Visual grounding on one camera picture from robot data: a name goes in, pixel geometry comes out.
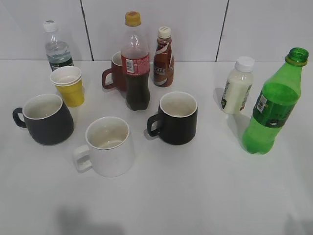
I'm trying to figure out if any dark gray round mug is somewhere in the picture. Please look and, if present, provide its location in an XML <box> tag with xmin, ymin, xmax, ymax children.
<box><xmin>12</xmin><ymin>94</ymin><xmax>74</xmax><ymax>145</ymax></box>

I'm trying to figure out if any green sprite bottle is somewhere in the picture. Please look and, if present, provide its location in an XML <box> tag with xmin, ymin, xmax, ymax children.
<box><xmin>242</xmin><ymin>47</ymin><xmax>309</xmax><ymax>154</ymax></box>

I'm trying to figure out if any yellow paper cup stack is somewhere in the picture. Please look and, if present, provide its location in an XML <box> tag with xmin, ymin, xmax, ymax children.
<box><xmin>50</xmin><ymin>66</ymin><xmax>85</xmax><ymax>107</ymax></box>

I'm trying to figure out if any black straight mug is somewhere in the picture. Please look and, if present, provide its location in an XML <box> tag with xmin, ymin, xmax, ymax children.
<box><xmin>147</xmin><ymin>92</ymin><xmax>198</xmax><ymax>145</ymax></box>

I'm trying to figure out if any white ceramic mug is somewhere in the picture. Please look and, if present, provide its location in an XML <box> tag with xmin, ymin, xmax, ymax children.
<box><xmin>72</xmin><ymin>117</ymin><xmax>135</xmax><ymax>177</ymax></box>

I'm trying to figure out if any dark red mug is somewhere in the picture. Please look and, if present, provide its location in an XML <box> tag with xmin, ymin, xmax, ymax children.
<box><xmin>102</xmin><ymin>51</ymin><xmax>127</xmax><ymax>92</ymax></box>

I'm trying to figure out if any brown coffee drink bottle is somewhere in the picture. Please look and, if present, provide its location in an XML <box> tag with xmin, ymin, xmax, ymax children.
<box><xmin>153</xmin><ymin>26</ymin><xmax>175</xmax><ymax>87</ymax></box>

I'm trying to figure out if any cola bottle yellow cap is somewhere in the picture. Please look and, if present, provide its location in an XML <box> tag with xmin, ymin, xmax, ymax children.
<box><xmin>121</xmin><ymin>11</ymin><xmax>150</xmax><ymax>111</ymax></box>

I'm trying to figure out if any white milk bottle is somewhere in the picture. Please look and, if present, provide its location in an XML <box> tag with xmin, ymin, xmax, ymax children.
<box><xmin>221</xmin><ymin>56</ymin><xmax>255</xmax><ymax>115</ymax></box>

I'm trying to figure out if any clear water bottle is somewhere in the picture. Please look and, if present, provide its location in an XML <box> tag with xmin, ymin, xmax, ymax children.
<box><xmin>43</xmin><ymin>20</ymin><xmax>73</xmax><ymax>71</ymax></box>

